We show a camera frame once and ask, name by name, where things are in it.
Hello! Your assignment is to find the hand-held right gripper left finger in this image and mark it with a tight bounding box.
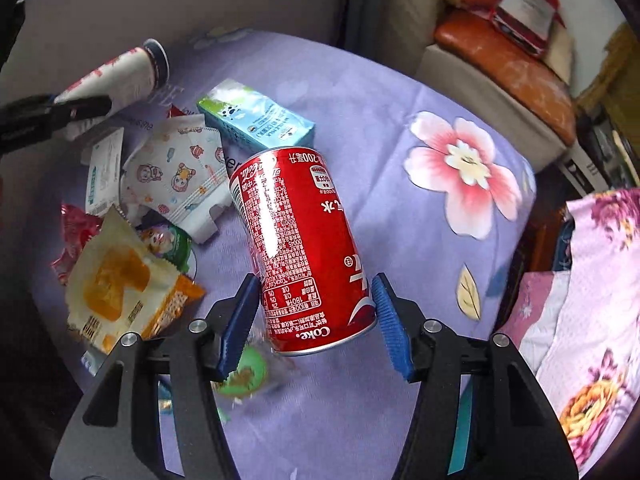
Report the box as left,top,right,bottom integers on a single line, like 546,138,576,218
50,272,263,480

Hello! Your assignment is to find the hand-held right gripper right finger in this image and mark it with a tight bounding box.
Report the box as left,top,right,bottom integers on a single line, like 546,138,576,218
370,272,581,480

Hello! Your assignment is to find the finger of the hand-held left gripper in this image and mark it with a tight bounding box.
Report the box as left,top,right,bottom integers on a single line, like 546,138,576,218
0,93,113,133

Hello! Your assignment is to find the white bottle with dark cap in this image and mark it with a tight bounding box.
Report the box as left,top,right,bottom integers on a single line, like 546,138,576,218
54,39,171,141

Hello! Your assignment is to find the red soda can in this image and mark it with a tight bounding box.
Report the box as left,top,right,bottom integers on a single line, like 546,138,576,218
229,146,378,357

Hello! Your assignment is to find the teal bin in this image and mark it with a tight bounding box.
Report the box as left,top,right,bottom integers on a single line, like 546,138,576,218
447,385,473,476

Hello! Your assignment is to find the cartoon printed face mask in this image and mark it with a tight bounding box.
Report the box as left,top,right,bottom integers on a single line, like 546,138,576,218
120,114,236,245

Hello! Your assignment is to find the round green wrapper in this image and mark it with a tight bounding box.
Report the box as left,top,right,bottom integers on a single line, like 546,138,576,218
212,345,281,406

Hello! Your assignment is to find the purple floral bedsheet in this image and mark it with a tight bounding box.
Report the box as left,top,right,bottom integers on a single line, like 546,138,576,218
10,30,538,480

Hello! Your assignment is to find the white green medicine packet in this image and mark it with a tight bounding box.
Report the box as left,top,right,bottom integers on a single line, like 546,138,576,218
82,127,126,216

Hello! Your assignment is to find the green cartoon wrapper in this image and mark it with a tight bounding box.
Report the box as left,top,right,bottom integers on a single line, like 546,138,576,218
136,224,197,281

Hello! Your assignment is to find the red candy wrapper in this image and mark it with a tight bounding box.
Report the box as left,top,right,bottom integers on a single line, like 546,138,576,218
50,202,103,286

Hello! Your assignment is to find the yellow snack wrapper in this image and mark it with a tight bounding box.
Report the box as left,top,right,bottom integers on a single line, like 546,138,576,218
65,207,207,356

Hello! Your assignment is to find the blue green milk carton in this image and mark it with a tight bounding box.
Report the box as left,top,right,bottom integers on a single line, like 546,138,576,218
196,78,317,153

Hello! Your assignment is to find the pink floral blanket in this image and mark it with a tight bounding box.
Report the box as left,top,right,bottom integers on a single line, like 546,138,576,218
492,187,640,471

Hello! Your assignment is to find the beige sofa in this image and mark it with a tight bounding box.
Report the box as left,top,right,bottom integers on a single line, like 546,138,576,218
390,0,576,171

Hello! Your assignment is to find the dark shelf unit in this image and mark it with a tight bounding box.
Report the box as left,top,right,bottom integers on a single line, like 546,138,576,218
560,105,640,196

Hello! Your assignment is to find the orange leather cushion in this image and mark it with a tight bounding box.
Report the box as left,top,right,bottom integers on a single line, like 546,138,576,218
432,10,578,143

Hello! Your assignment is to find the red box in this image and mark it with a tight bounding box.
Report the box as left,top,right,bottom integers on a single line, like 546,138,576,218
490,0,561,56

